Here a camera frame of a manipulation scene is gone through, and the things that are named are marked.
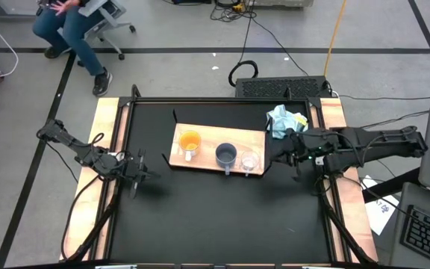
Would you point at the black perforated computer case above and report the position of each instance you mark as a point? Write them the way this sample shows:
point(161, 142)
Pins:
point(274, 87)

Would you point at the person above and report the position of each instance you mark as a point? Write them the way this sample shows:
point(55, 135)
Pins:
point(73, 33)

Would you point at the person's hand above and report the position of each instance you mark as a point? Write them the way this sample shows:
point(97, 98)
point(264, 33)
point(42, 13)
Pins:
point(62, 7)

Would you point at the small yellow tag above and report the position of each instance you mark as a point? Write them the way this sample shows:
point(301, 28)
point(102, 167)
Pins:
point(301, 120)

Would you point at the grey box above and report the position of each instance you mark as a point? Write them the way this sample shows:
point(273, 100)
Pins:
point(282, 3)

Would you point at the clear glass cup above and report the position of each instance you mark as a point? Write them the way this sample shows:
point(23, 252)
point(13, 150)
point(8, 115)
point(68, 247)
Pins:
point(250, 160)

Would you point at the grey office chair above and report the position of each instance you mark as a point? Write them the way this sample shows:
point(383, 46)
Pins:
point(95, 8)

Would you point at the light blue cloth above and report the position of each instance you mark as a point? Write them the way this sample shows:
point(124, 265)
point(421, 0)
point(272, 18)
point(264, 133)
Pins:
point(282, 119)

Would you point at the grey mug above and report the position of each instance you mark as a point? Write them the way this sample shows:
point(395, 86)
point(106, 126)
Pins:
point(226, 155)

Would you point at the black frame strut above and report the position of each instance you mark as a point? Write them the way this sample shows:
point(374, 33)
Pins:
point(343, 224)
point(96, 224)

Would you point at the yellow and white mug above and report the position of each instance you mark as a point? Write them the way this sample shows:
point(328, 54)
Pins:
point(190, 141)

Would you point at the black keyboard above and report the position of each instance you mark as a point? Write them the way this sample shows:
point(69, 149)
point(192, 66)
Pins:
point(427, 235)

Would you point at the white paper sheet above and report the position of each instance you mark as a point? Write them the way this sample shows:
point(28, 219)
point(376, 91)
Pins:
point(383, 216)

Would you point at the yellow plug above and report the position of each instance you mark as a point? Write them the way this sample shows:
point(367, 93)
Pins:
point(238, 6)

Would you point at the wooden cutting board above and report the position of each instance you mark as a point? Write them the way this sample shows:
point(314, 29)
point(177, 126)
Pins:
point(204, 153)

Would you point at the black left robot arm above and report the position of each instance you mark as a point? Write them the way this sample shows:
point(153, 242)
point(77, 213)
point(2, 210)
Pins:
point(84, 155)

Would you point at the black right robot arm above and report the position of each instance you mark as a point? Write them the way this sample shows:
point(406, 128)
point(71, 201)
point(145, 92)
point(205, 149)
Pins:
point(386, 143)

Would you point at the wooden table side board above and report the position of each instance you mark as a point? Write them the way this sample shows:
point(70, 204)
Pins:
point(358, 228)
point(88, 209)

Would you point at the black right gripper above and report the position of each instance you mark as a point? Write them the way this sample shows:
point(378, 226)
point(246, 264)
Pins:
point(308, 147)

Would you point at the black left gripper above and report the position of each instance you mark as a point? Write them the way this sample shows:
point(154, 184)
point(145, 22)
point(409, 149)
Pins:
point(136, 172)

